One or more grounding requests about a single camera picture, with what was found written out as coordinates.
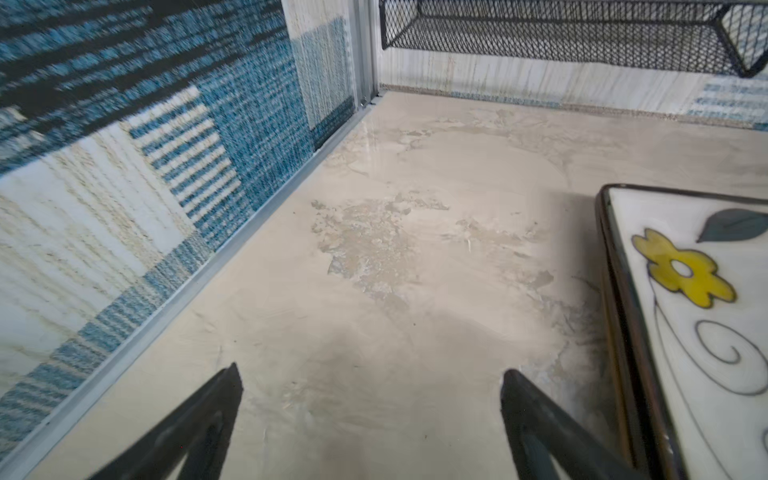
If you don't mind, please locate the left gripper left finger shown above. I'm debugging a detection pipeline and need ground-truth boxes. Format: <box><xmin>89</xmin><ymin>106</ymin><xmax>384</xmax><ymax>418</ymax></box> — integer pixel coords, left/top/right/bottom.
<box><xmin>91</xmin><ymin>363</ymin><xmax>244</xmax><ymax>479</ymax></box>

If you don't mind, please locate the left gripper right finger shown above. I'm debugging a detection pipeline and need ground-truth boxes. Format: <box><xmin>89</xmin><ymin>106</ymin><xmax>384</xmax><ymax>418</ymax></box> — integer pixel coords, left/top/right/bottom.
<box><xmin>500</xmin><ymin>369</ymin><xmax>643</xmax><ymax>479</ymax></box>

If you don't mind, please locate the black wire shelf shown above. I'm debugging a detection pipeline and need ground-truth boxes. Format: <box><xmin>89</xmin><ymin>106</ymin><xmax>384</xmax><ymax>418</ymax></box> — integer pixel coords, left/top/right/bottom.
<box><xmin>378</xmin><ymin>0</ymin><xmax>767</xmax><ymax>78</ymax></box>

